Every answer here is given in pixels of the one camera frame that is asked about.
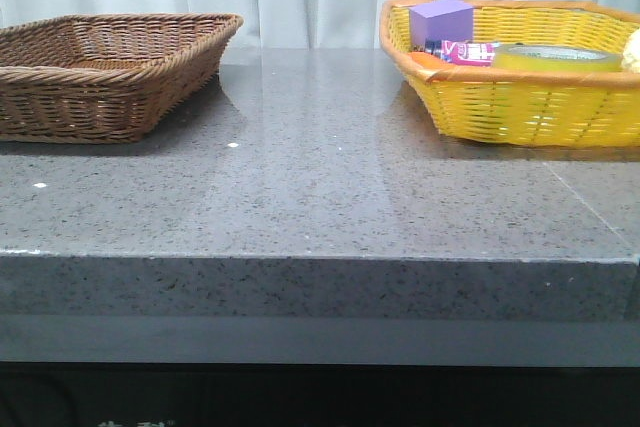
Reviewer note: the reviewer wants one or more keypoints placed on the yellow tape roll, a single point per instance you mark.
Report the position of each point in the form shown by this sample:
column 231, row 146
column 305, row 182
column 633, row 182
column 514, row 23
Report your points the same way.
column 550, row 58

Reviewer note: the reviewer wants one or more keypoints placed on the orange object in basket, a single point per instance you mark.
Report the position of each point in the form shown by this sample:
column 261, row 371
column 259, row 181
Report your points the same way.
column 426, row 60

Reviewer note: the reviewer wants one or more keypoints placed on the pink labelled small bottle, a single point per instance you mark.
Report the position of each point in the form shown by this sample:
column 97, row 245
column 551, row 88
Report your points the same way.
column 463, row 53

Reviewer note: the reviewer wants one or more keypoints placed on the purple cube block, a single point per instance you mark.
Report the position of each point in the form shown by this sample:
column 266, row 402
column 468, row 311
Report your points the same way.
column 441, row 20

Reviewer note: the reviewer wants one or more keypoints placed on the yellow wicker basket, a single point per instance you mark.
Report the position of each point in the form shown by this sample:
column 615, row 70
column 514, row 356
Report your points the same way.
column 526, row 108

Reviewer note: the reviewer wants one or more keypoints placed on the brown wicker basket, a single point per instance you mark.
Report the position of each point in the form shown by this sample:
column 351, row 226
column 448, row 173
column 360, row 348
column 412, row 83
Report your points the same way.
column 107, row 78

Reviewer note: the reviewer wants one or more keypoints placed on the pale yellow round fruit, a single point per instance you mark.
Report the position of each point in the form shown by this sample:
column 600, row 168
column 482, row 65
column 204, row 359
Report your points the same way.
column 630, row 58

